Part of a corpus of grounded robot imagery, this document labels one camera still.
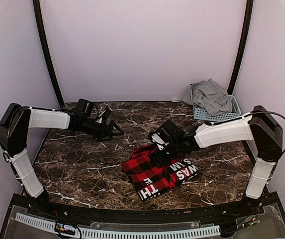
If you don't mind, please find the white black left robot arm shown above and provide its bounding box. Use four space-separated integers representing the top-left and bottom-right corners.
0 99 124 217

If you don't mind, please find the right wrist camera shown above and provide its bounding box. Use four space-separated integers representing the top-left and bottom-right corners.
148 132 169 150

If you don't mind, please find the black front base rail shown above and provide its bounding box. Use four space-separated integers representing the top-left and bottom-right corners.
26 192 281 231

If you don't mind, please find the red black plaid shirt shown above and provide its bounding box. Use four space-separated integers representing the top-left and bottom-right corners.
121 144 199 201

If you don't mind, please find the white slotted cable duct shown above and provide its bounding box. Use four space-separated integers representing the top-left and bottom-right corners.
14 213 220 239

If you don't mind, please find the black left frame post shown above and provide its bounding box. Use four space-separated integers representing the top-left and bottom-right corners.
32 0 65 108

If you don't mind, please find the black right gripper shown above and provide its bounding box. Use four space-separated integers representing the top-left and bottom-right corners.
150 141 182 168

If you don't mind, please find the black frame post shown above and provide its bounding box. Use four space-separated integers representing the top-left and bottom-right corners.
227 0 254 95
32 0 65 108

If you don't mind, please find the black right frame post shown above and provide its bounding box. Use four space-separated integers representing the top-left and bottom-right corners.
227 0 254 95

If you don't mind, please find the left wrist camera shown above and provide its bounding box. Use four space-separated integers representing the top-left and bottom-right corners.
96 106 112 123

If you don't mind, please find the light blue plastic basket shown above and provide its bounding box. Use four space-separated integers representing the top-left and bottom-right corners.
193 94 242 122

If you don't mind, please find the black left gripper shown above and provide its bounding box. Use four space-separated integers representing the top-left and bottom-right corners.
80 118 124 142

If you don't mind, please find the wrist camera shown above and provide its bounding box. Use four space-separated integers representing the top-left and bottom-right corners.
96 106 112 123
148 132 169 150

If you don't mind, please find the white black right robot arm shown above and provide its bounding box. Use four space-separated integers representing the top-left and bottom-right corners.
148 106 285 216

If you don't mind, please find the grey long sleeve shirt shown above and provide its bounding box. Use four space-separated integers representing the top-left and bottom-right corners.
182 79 233 117

